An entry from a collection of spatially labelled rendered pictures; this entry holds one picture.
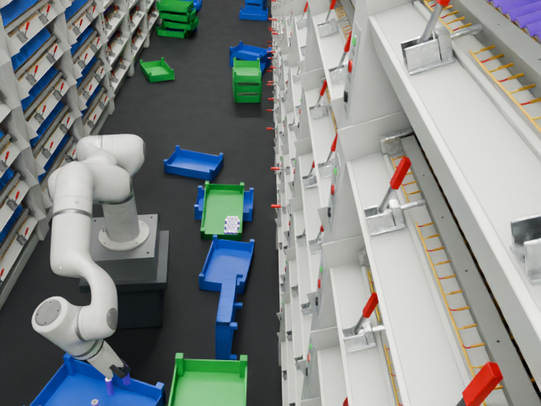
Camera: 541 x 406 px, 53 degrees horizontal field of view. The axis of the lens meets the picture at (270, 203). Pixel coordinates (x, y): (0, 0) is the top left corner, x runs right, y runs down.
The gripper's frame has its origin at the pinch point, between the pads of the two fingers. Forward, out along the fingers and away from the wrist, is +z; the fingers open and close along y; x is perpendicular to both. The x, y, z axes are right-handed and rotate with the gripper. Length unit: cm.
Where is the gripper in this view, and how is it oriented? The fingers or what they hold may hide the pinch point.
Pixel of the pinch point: (120, 367)
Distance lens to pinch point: 148.6
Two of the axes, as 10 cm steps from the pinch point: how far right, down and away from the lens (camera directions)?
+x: 7.0, -6.6, 2.7
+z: 2.7, 6.0, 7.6
